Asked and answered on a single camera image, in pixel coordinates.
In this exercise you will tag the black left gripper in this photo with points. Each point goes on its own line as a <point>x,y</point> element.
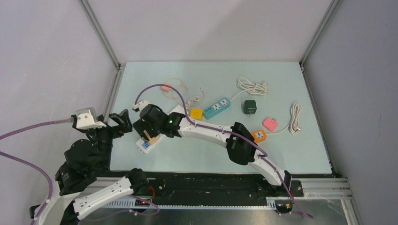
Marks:
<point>125,125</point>

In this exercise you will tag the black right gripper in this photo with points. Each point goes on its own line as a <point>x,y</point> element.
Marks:
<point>140,125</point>

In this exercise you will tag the yellow cube socket adapter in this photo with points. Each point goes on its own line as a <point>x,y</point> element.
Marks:
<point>196,113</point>

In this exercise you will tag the beige cube socket adapter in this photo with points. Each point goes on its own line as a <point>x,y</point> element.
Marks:
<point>151,140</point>

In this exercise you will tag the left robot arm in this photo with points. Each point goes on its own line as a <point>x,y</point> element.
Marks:
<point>85,161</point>

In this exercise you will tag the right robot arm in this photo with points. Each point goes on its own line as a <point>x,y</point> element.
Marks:
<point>238,142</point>

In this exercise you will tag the pink plug adapter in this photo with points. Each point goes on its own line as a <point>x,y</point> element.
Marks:
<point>270,124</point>

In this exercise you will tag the white power strip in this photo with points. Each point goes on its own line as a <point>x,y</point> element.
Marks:
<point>146,147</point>

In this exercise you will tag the pink USB charger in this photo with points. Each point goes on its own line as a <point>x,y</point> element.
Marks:
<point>166,88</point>

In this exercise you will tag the teal power strip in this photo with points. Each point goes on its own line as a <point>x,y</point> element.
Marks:
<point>216,108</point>

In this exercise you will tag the dark green cube adapter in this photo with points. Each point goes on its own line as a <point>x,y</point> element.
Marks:
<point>249,107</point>

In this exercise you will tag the orange power strip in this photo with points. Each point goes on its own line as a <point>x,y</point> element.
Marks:
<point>259,136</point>

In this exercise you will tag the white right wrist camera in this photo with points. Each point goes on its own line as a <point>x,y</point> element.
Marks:
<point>139,106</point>

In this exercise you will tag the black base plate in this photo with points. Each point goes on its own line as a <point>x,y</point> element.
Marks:
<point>213,189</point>

